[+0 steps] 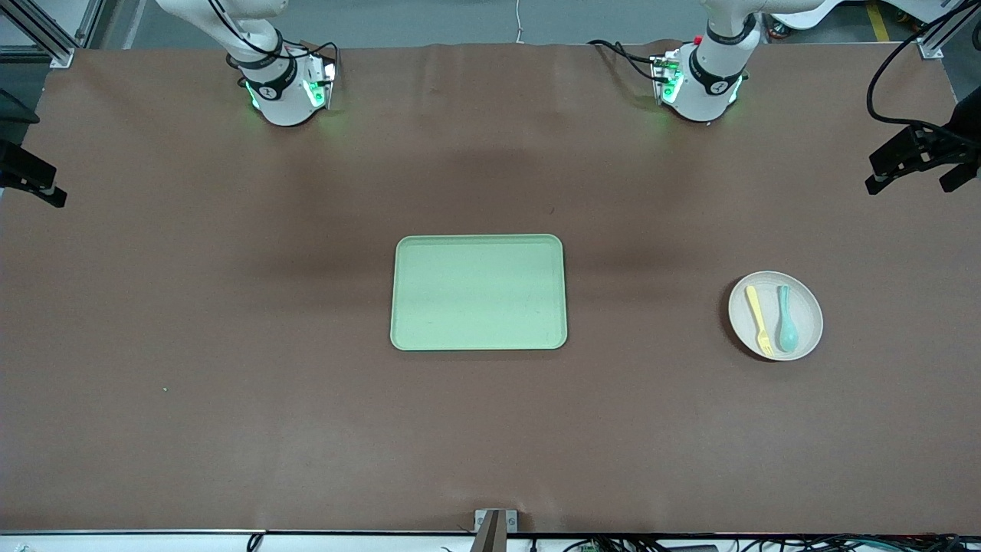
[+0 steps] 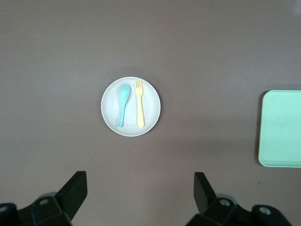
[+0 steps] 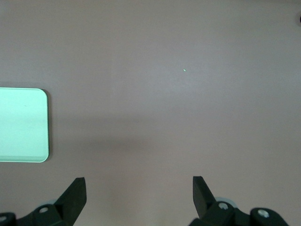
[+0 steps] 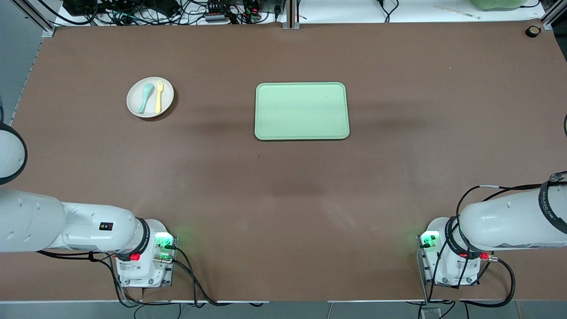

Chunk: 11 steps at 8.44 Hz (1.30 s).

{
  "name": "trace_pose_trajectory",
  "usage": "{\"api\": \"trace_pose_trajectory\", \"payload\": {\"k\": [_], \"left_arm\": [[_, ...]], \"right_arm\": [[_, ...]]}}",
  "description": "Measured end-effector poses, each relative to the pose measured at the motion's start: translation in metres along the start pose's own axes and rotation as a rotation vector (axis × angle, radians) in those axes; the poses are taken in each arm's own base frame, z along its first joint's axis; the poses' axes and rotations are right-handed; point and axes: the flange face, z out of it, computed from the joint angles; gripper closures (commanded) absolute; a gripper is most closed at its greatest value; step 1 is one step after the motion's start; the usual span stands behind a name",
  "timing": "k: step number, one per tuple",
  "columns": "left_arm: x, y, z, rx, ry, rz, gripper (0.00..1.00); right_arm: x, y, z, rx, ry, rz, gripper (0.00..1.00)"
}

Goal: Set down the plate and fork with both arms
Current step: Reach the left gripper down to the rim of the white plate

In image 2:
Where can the light green rectangular tray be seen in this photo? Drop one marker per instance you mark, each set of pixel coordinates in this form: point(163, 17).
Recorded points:
point(282, 129)

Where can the teal plastic spoon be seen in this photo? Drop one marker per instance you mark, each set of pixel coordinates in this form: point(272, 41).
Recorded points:
point(124, 93)

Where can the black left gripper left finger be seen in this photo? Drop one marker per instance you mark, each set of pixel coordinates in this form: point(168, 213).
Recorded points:
point(70, 197)

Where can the round white plate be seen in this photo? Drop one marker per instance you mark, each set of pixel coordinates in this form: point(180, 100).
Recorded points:
point(151, 106)

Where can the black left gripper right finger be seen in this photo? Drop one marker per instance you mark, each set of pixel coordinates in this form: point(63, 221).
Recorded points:
point(207, 202)

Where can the brown table cover sheet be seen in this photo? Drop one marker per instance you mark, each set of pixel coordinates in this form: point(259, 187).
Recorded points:
point(70, 70)

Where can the yellow plastic fork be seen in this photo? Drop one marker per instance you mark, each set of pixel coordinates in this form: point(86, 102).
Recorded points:
point(140, 110)

